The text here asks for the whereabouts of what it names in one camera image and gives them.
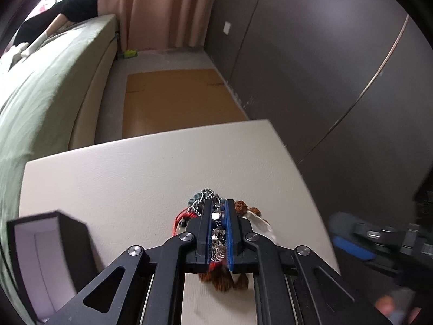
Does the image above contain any brown bead bracelet white tassel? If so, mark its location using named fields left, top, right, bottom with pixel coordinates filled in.
left=198, top=200, right=277, bottom=293

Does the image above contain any red knotted cord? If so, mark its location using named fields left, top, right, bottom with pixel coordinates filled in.
left=172, top=207, right=201, bottom=236

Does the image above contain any green bead bracelet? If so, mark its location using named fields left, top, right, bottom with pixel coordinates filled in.
left=188, top=188, right=227, bottom=216

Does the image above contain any black jewelry box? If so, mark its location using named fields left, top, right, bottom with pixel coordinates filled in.
left=6, top=211, right=98, bottom=323

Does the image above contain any operator hand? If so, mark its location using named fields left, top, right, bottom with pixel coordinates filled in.
left=375, top=288, right=425, bottom=325

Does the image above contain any brown cardboard sheet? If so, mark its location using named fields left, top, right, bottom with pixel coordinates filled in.
left=122, top=68, right=247, bottom=139

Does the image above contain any green small toy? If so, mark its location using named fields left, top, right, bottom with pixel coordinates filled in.
left=122, top=50, right=138, bottom=59

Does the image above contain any pink curtain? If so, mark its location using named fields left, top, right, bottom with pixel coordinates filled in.
left=98, top=0, right=214, bottom=51

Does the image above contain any person in black clothes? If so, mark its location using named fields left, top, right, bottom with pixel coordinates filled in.
left=13, top=0, right=98, bottom=58

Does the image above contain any beige bed frame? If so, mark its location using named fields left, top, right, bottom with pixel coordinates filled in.
left=68, top=38, right=117, bottom=150

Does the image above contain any white wall socket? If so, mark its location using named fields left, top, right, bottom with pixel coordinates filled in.
left=223, top=21, right=231, bottom=35

